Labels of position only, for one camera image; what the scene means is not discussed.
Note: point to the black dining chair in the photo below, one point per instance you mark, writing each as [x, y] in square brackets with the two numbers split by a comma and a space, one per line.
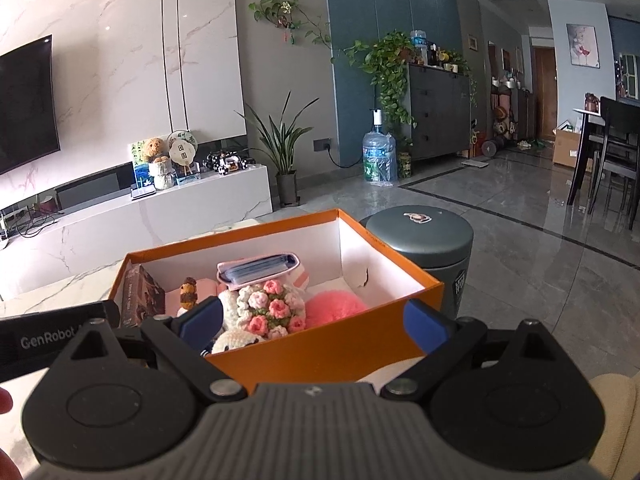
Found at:
[617, 115]

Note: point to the small dark red pot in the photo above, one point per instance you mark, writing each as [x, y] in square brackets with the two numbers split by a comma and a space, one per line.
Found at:
[47, 205]

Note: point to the pink fluffy pom-pom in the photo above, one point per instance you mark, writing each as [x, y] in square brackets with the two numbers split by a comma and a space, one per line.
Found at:
[332, 307]

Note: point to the green tin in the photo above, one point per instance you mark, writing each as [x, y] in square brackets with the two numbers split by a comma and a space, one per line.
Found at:
[405, 166]

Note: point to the long-leaf potted floor plant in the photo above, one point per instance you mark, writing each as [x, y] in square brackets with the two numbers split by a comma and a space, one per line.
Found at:
[287, 190]

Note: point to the dumbbell weight plates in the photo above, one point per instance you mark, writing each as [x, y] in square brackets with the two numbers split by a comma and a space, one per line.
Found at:
[492, 148]

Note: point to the grey round stool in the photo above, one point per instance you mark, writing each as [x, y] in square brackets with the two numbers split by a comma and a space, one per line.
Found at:
[425, 250]

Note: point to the white floor scale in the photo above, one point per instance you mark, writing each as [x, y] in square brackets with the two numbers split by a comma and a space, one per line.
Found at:
[477, 162]

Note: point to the sailor duck plush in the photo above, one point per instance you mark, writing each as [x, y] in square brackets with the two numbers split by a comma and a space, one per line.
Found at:
[189, 292]

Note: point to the pale wall art poster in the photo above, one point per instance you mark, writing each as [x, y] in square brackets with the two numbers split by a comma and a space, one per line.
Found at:
[583, 45]

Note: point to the white marble TV console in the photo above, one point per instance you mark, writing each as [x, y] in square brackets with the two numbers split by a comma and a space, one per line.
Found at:
[150, 225]

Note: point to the black television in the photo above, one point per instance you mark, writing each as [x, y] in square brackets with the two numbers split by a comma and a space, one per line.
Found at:
[25, 110]

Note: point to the dark grey cabinet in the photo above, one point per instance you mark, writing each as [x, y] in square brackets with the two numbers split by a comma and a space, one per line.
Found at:
[440, 110]

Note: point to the grey laptop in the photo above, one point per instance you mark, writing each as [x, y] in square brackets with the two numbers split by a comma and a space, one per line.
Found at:
[142, 194]

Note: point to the crochet bunny with flower bouquet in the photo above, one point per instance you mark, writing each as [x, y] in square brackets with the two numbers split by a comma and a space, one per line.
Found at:
[270, 310]

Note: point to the small brown printed box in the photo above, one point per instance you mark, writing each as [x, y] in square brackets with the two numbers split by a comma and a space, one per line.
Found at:
[142, 300]

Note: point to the pink card holder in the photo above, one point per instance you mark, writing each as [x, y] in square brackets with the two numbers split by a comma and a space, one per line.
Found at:
[260, 270]

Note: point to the black white toy cars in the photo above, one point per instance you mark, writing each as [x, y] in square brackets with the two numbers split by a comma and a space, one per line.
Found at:
[227, 162]

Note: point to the brown cardboard carton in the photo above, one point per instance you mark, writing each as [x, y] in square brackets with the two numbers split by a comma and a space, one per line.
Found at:
[570, 152]

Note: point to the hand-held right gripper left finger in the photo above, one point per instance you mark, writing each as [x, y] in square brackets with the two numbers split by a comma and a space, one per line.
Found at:
[202, 320]

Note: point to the round decorative fan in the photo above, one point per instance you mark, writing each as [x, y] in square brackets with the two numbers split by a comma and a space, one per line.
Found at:
[181, 152]

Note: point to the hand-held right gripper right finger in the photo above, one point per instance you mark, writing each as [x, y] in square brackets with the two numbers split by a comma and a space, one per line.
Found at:
[425, 325]

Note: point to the wall-hung vine plant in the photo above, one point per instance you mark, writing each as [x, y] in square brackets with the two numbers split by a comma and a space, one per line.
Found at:
[280, 10]

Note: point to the brown bottle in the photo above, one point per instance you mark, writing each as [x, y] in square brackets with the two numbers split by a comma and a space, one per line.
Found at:
[592, 101]

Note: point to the trailing pothos plant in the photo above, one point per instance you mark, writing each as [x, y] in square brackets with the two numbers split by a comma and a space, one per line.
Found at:
[387, 55]

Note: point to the dark wall socket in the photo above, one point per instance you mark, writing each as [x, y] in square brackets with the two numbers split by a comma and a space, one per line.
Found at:
[322, 145]

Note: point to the wooden door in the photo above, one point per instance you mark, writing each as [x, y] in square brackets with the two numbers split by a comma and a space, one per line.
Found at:
[545, 95]

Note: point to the beige cushion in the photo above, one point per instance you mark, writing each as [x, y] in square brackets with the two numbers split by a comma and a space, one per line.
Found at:
[620, 420]

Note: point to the cluttered hallway shelf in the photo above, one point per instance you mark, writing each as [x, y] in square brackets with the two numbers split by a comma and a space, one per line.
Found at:
[510, 115]

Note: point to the dark dining table and chairs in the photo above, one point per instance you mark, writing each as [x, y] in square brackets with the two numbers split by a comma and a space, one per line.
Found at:
[587, 115]

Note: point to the white crochet pot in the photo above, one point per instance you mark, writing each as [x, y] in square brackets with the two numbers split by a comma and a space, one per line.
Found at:
[161, 177]

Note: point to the orange cardboard box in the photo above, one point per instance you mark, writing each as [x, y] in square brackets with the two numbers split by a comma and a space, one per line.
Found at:
[310, 355]

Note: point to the blue green painting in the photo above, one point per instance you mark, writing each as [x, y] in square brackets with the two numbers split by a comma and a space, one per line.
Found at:
[136, 175]

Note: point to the brown teddy bear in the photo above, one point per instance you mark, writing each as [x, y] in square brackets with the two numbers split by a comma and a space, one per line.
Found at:
[154, 150]

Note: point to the person's left hand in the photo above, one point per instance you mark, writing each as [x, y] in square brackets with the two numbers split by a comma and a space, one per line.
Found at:
[5, 402]

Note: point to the blue water jug with pump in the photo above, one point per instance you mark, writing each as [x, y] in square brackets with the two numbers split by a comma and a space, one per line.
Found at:
[378, 155]

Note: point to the small wall frame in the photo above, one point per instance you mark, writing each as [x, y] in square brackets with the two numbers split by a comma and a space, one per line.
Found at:
[473, 42]

